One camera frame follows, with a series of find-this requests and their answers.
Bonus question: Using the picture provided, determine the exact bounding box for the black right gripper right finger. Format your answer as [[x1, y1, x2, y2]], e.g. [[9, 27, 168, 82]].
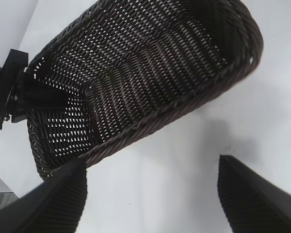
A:
[[216, 154, 291, 233]]

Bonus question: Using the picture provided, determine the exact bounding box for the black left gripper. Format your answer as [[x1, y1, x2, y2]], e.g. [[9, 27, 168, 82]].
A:
[[0, 49, 68, 131]]

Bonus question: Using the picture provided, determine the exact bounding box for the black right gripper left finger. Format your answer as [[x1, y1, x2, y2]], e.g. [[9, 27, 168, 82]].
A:
[[0, 159, 88, 233]]

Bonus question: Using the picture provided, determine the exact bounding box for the dark brown wicker basket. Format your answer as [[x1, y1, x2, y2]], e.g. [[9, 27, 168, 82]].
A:
[[25, 0, 265, 182]]

